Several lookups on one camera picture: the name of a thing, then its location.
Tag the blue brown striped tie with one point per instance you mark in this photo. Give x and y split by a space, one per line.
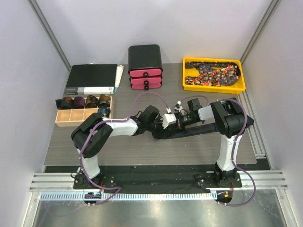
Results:
228 126

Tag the black flat box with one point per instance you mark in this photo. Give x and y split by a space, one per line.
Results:
91 79

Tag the rolled blue gold tie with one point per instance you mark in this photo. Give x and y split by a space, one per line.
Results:
104 112

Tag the aluminium frame rail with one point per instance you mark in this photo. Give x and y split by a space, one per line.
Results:
51 182

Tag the colourful floral tie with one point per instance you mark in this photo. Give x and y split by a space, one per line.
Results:
213 74

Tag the rolled brown patterned tie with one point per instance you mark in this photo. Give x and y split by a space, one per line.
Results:
91 102

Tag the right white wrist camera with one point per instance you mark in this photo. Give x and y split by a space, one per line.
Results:
179 108

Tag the white slotted cable duct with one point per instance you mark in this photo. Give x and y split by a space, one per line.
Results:
92 196

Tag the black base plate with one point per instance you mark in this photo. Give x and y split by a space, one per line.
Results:
155 179

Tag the black pink drawer box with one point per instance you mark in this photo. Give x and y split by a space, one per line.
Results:
145 67

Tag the wooden compartment organizer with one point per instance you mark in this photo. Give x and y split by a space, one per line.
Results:
74 117

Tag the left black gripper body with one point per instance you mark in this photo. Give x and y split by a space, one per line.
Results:
157 127

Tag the rolled navy striped tie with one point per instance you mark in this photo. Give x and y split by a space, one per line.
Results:
79 102

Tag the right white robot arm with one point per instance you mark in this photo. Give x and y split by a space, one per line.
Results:
225 167

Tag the yellow plastic tray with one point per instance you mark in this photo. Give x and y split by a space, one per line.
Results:
237 88

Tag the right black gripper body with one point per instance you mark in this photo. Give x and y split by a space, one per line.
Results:
187 119

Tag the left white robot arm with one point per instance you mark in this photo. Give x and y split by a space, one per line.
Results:
90 137

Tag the rolled red dark tie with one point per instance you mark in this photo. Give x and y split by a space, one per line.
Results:
64 103

